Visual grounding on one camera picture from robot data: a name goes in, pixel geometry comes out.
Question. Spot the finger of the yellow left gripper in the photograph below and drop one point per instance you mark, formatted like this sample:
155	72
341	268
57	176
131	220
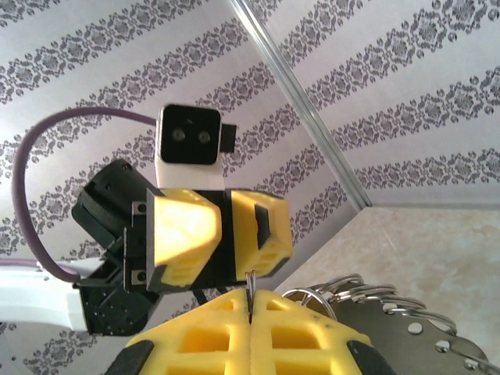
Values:
183	230
273	218

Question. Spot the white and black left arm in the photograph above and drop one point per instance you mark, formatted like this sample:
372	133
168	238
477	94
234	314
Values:
35	301

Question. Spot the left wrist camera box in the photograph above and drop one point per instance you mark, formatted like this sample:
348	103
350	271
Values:
189	134

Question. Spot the metal key holder with rings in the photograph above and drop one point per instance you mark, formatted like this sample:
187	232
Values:
390	332

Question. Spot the aluminium frame post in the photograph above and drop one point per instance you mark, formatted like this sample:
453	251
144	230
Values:
304	105

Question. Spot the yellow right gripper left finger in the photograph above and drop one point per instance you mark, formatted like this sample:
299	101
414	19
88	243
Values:
195	340

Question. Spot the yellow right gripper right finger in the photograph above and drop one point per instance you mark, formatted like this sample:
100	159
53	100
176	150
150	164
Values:
308	340

